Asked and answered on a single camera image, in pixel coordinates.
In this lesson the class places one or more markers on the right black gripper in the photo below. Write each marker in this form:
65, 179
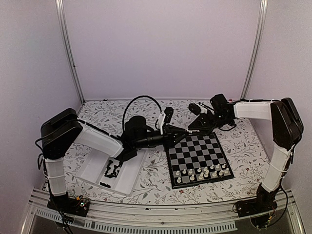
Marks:
206, 125

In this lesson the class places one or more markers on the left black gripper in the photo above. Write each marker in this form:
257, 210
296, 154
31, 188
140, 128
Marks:
169, 132

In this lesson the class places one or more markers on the white bishop piece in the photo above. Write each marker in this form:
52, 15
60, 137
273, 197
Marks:
201, 176

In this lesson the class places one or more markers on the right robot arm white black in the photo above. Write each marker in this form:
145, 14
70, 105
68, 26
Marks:
286, 128

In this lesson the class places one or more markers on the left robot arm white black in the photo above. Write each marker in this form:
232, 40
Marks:
66, 130

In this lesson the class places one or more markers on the pile of black chess pieces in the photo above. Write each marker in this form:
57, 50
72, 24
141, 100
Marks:
111, 171

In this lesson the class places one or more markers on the black grey chessboard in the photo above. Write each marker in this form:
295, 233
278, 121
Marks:
194, 152

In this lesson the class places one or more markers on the floral patterned table mat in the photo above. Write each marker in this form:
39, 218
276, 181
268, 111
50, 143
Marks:
248, 149

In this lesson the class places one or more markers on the clear plastic piece tray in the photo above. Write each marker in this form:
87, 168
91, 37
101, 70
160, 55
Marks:
92, 171

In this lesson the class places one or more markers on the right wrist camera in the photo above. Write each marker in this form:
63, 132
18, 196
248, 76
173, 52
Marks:
197, 108

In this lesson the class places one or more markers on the front aluminium rail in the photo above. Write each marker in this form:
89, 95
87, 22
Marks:
207, 218

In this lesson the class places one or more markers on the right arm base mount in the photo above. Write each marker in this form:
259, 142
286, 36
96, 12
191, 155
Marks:
260, 212

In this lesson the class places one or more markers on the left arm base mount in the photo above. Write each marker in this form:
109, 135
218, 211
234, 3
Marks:
70, 205

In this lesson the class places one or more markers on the right aluminium frame post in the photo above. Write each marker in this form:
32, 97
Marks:
256, 47

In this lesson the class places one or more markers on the aluminium frame post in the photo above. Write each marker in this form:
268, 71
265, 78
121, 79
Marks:
256, 47
68, 49

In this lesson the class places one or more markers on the left aluminium frame post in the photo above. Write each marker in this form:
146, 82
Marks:
68, 49

